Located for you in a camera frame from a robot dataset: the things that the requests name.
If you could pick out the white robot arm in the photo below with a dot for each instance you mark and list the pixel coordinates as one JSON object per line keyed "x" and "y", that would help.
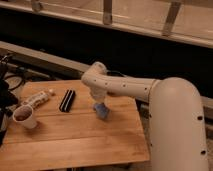
{"x": 177, "y": 127}

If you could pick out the white paper cup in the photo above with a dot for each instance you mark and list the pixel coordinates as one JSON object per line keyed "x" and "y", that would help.
{"x": 24, "y": 115}

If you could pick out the clear plastic bottle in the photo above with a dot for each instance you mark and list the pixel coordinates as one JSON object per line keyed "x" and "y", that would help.
{"x": 39, "y": 98}

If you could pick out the black striped rectangular block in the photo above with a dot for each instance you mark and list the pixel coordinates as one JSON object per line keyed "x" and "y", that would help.
{"x": 67, "y": 101}

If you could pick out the black equipment at left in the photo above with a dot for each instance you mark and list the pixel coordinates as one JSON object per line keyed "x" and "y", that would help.
{"x": 7, "y": 99}

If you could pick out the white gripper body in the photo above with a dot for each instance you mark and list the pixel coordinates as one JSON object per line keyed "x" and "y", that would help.
{"x": 98, "y": 94}

